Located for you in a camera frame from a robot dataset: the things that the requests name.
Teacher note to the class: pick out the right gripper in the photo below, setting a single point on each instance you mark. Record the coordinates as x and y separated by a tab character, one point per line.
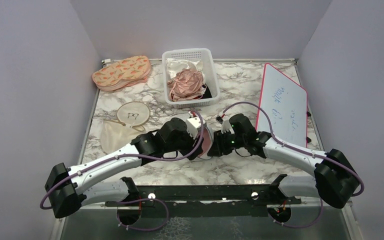
219	147

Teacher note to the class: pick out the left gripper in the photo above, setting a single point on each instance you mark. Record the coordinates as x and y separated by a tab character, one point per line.
192	144

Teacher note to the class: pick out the white mesh laundry bag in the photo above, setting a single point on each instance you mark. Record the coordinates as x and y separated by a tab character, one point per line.
207	138

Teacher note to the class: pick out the pink lace bra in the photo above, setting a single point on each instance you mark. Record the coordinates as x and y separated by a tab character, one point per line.
186	86

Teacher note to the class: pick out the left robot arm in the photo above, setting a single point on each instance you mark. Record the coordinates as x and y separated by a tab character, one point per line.
68	188

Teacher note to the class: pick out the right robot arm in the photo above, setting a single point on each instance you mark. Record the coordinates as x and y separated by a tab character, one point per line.
330	176

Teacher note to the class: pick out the black garment in basket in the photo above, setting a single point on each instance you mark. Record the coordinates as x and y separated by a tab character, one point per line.
206	92

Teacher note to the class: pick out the embroidery hoop with cloth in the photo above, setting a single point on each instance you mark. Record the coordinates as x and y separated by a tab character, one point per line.
129	123

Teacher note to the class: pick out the red framed whiteboard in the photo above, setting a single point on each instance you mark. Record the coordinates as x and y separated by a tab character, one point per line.
285	102

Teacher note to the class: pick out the white satin garment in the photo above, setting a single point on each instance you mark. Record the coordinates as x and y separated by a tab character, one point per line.
174	66

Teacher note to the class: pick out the white plastic basket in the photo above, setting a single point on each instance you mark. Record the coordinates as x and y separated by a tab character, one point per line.
209	71

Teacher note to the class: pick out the carrot pattern pouch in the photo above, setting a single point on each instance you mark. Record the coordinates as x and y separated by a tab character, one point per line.
123	73

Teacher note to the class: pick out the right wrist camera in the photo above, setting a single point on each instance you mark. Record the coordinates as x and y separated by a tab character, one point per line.
226	126

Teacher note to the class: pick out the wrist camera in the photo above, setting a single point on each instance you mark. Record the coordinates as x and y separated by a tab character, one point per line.
226	126
194	126

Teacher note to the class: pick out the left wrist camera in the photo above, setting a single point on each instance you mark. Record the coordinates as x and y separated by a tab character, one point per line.
194	126

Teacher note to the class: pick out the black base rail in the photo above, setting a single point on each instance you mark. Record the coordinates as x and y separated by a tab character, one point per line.
195	201

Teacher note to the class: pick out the white wall plug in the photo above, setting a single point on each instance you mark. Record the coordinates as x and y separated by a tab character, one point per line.
106	61

